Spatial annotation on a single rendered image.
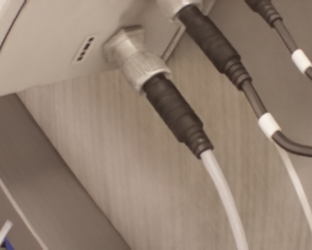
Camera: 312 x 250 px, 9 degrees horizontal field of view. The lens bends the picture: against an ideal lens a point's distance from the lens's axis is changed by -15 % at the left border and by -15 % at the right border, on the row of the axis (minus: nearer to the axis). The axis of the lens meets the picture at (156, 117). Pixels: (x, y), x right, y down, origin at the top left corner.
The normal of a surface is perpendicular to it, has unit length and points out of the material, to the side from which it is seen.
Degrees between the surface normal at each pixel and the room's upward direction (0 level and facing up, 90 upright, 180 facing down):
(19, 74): 133
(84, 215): 44
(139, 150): 90
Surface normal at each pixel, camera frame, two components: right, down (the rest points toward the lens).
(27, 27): 0.53, 0.72
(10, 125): 0.34, -0.76
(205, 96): -0.75, 0.15
